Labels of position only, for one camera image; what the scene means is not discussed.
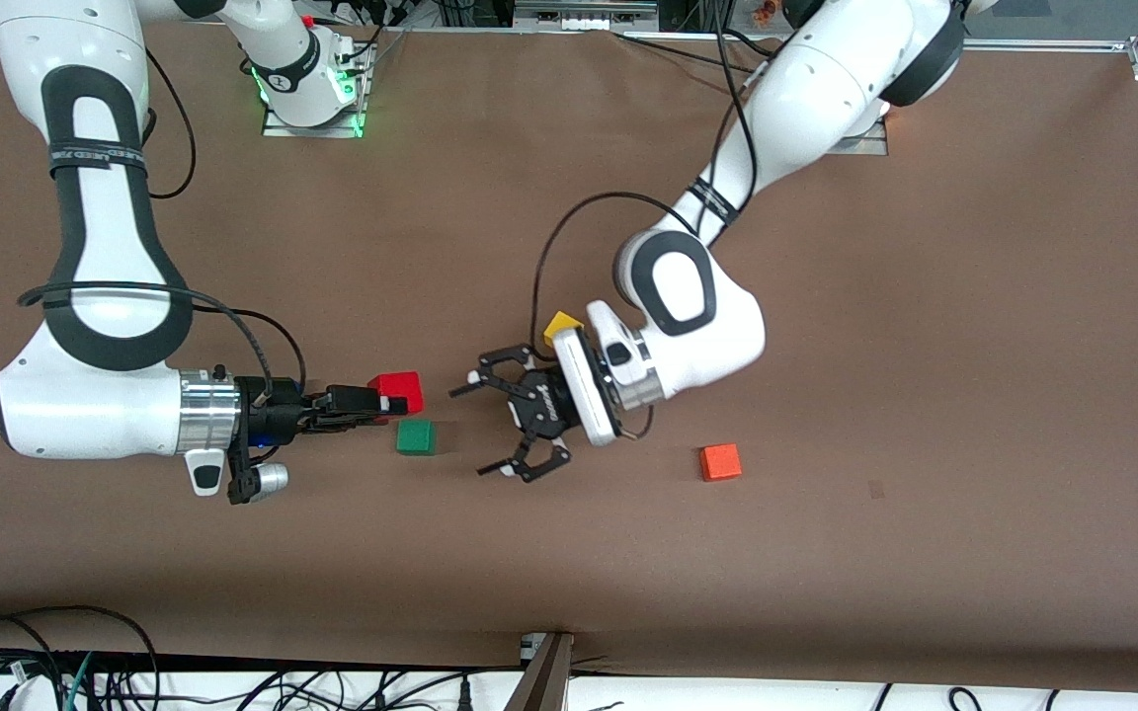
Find red wooden block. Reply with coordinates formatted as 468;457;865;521
367;370;426;417

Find green wooden block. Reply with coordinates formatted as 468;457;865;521
395;419;438;457

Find yellow wooden block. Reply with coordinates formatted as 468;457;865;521
542;310;586;350

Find orange wooden block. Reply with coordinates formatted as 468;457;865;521
698;443;743;483

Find brown table cover sheet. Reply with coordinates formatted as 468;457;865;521
0;18;1138;692

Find white side desk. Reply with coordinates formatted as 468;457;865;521
0;670;1138;711

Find aluminium camera post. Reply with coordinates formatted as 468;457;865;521
505;630;575;711

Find black looped cable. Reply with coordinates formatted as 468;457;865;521
0;604;162;711

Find black desk cables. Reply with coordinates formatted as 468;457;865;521
95;664;530;711

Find aluminium arm base plate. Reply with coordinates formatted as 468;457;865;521
824;117;891;156
261;39;372;139

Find teal cable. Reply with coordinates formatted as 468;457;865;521
61;652;98;711

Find black arm base cable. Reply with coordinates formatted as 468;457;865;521
613;30;777;78
312;0;417;72

